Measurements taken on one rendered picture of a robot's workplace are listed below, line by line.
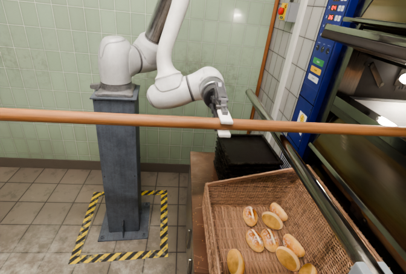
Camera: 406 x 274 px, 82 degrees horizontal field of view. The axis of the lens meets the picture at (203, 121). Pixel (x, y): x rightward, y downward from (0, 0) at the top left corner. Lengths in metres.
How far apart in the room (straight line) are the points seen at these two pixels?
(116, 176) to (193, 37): 1.07
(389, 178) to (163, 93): 0.78
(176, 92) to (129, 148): 0.62
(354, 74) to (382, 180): 0.42
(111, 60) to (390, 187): 1.17
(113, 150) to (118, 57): 0.51
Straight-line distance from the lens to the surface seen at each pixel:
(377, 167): 0.97
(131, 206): 1.68
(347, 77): 1.12
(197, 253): 1.07
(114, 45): 1.22
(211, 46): 1.81
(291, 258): 1.08
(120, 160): 1.44
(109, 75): 1.24
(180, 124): 0.58
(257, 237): 1.08
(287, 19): 1.54
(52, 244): 1.95
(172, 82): 0.86
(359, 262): 0.44
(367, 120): 0.98
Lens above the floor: 1.47
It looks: 27 degrees down
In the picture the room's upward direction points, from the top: 6 degrees clockwise
